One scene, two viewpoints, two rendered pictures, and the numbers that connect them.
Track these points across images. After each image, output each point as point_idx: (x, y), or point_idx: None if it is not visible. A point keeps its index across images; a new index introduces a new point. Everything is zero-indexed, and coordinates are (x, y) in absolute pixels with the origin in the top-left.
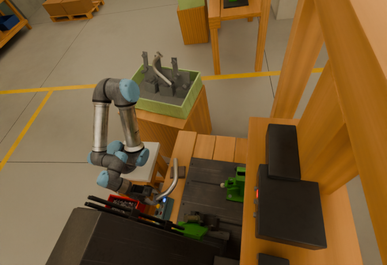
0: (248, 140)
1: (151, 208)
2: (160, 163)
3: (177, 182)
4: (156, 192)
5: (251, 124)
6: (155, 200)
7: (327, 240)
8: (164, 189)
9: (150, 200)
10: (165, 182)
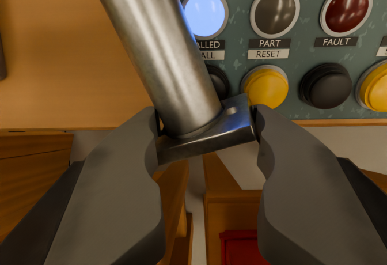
0: None
1: (231, 195)
2: (14, 223)
3: (30, 7)
4: (130, 121)
5: None
6: (226, 114)
7: None
8: (108, 102)
9: (277, 168)
10: (50, 110)
